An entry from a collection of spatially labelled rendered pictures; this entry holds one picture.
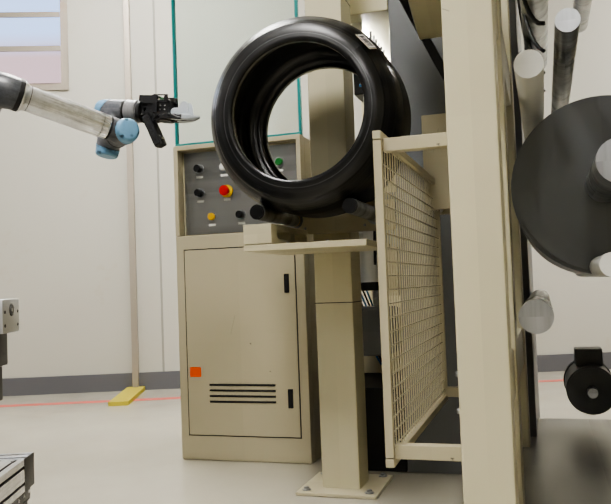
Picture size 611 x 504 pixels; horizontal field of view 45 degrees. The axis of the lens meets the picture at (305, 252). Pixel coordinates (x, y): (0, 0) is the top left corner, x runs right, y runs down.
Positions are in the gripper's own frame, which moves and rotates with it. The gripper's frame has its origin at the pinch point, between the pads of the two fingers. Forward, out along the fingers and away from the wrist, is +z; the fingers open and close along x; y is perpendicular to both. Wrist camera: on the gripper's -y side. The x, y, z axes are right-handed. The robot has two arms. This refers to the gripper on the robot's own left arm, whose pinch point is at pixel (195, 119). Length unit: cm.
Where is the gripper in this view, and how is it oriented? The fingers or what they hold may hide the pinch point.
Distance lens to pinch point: 240.9
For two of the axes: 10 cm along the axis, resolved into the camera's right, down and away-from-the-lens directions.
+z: 9.5, 0.7, -3.0
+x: 3.0, 0.1, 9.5
